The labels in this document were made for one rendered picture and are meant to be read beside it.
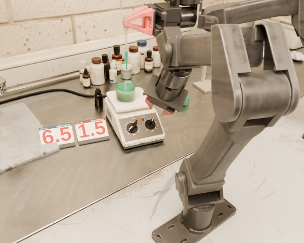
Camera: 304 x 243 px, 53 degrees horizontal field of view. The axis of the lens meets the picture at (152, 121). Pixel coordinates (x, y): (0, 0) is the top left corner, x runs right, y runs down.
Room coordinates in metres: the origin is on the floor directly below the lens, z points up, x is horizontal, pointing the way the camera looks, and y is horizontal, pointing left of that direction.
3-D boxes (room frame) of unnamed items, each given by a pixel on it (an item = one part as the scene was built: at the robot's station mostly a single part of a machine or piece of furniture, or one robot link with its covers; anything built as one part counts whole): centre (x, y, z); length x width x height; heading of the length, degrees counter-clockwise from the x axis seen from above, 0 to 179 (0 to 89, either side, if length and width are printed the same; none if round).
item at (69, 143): (0.68, 0.27, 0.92); 0.09 x 0.06 x 0.04; 113
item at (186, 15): (0.87, -0.07, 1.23); 0.07 x 0.06 x 0.07; 114
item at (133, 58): (1.20, 0.09, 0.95); 0.06 x 0.06 x 0.11
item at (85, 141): (0.72, 0.17, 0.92); 0.09 x 0.06 x 0.04; 113
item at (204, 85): (1.09, -0.21, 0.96); 0.08 x 0.08 x 0.13; 32
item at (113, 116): (0.79, 0.06, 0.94); 0.22 x 0.13 x 0.08; 25
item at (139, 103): (0.81, 0.07, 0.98); 0.12 x 0.12 x 0.01; 24
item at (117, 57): (1.20, 0.16, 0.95); 0.04 x 0.04 x 0.11
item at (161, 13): (0.85, -0.02, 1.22); 0.10 x 0.07 x 0.07; 24
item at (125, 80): (0.80, 0.08, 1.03); 0.07 x 0.06 x 0.08; 23
